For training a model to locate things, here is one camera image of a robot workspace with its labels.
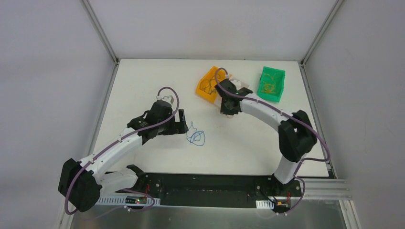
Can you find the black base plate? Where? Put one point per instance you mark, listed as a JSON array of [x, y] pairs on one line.
[[217, 191]]

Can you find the right white cable duct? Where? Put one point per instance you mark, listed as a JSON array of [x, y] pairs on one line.
[[264, 204]]

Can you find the green plastic bin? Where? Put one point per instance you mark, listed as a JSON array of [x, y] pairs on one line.
[[271, 84]]

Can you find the left aluminium frame post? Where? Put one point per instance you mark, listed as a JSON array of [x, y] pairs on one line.
[[99, 30]]

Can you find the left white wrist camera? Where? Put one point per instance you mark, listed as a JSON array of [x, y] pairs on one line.
[[166, 98]]

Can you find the aluminium frame post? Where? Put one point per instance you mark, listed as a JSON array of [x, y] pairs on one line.
[[99, 30], [321, 32]]

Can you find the white cable duct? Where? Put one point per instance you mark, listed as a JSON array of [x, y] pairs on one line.
[[133, 200], [264, 204]]

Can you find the left white cable duct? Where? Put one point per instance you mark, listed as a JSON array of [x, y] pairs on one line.
[[133, 200]]

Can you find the right aluminium frame post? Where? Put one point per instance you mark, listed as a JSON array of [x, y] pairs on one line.
[[321, 32]]

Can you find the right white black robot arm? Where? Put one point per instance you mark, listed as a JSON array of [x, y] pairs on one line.
[[295, 135]]

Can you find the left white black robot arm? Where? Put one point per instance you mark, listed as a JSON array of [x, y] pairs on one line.
[[85, 181]]

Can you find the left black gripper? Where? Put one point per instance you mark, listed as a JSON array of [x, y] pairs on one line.
[[182, 120]]

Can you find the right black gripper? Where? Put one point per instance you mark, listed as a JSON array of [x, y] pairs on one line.
[[228, 108]]

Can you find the orange plastic bin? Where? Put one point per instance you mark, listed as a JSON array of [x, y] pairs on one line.
[[206, 87]]

